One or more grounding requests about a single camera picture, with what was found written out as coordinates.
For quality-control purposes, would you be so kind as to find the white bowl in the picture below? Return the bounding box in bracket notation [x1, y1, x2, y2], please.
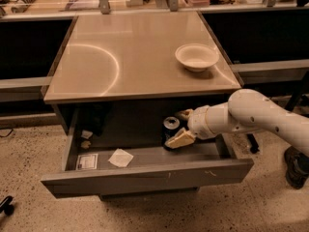
[175, 43, 219, 73]

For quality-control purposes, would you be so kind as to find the white folded paper napkin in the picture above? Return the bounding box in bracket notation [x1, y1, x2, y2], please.
[108, 149, 133, 167]

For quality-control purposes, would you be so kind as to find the open grey top drawer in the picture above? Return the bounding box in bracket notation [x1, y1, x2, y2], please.
[42, 108, 253, 197]

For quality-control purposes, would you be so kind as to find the white label sticker card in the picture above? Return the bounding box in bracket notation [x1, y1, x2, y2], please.
[76, 154, 98, 170]

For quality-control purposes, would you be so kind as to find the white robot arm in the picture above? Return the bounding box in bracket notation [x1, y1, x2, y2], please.
[164, 89, 309, 156]

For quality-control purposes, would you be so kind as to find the blue pepsi can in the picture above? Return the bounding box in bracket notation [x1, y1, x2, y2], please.
[161, 116, 181, 151]

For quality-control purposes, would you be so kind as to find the black caster object on floor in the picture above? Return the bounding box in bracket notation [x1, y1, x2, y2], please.
[0, 195, 14, 216]

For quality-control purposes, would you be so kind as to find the grey cabinet with counter top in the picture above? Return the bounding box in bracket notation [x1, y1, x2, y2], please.
[41, 11, 245, 137]

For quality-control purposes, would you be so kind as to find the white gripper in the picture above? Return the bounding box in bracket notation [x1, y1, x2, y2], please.
[164, 105, 218, 149]

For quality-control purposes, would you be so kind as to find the black table leg with caster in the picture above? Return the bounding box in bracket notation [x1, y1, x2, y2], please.
[247, 133, 259, 154]

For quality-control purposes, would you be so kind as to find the small beige paper scrap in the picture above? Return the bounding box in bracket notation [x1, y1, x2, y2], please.
[81, 140, 91, 149]

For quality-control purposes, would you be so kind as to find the booklet on back desk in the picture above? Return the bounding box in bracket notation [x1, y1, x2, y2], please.
[65, 0, 99, 11]

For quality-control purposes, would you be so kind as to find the dark shoe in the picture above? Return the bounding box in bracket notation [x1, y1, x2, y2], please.
[284, 147, 309, 189]

